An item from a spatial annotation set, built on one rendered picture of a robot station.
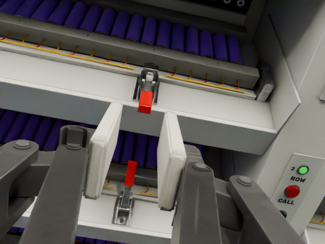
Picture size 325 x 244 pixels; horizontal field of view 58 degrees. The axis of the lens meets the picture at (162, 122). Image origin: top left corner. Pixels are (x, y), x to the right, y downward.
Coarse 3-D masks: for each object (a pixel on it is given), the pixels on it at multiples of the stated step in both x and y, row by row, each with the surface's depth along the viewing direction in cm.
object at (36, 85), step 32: (160, 0) 43; (0, 64) 33; (32, 64) 34; (64, 64) 35; (128, 64) 37; (256, 64) 43; (0, 96) 33; (32, 96) 33; (64, 96) 32; (96, 96) 32; (128, 96) 33; (160, 96) 34; (192, 96) 36; (224, 96) 37; (256, 96) 37; (288, 96) 33; (128, 128) 35; (160, 128) 35; (192, 128) 35; (224, 128) 34; (256, 128) 34
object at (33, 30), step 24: (0, 24) 35; (24, 24) 35; (48, 24) 36; (72, 48) 36; (96, 48) 36; (120, 48) 36; (144, 48) 36; (192, 72) 37; (216, 72) 37; (240, 72) 37
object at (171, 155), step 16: (176, 128) 16; (160, 144) 18; (176, 144) 14; (160, 160) 17; (176, 160) 13; (160, 176) 15; (176, 176) 13; (160, 192) 14; (176, 192) 14; (160, 208) 14
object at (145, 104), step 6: (150, 78) 32; (144, 84) 32; (150, 84) 32; (144, 90) 30; (150, 90) 30; (144, 96) 28; (150, 96) 28; (144, 102) 27; (150, 102) 27; (138, 108) 27; (144, 108) 27; (150, 108) 27
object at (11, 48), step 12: (0, 48) 34; (12, 48) 34; (24, 48) 35; (60, 60) 35; (72, 60) 35; (84, 60) 35; (120, 72) 36; (132, 72) 36; (180, 84) 36; (192, 84) 36; (240, 96) 37; (252, 96) 37
